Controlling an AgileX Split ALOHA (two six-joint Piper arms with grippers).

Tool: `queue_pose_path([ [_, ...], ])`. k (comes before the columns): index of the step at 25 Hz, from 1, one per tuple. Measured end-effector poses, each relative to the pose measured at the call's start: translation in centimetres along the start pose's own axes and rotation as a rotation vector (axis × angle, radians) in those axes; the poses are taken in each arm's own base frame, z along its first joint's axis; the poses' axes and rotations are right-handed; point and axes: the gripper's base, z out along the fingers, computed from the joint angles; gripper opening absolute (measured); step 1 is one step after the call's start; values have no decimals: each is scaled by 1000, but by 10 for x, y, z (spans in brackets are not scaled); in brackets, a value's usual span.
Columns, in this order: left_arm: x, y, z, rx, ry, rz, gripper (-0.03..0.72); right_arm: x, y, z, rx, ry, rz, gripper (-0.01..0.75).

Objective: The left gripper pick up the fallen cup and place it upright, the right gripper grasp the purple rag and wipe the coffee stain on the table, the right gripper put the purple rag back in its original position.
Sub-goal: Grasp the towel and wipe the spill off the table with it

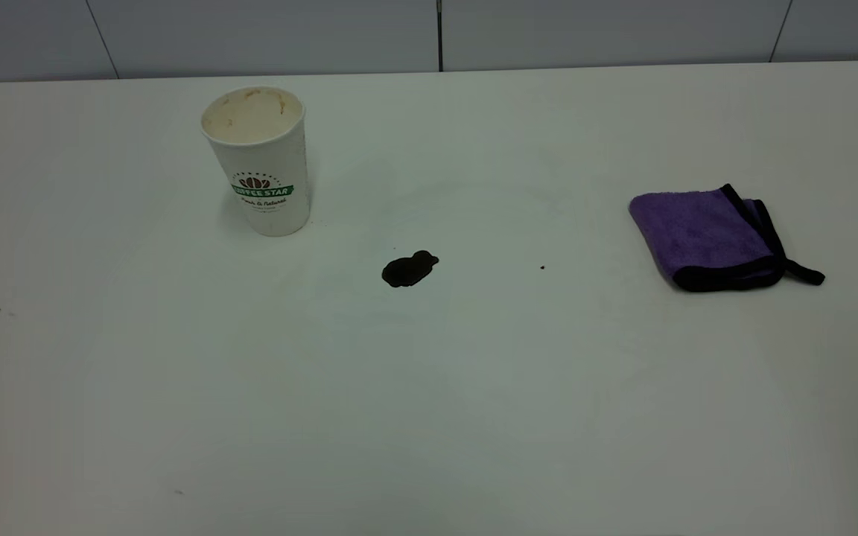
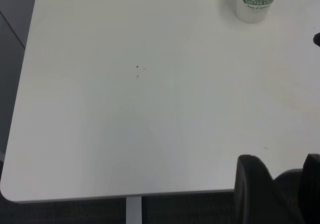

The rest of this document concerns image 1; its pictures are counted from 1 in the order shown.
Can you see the white paper coffee cup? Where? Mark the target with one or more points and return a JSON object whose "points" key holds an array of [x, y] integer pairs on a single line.
{"points": [[261, 164]]}

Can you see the purple cloth with black trim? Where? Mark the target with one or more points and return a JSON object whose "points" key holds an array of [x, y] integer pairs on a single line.
{"points": [[697, 232]]}

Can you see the dark brown liquid spill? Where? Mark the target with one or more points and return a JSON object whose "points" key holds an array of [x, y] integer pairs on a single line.
{"points": [[408, 270]]}

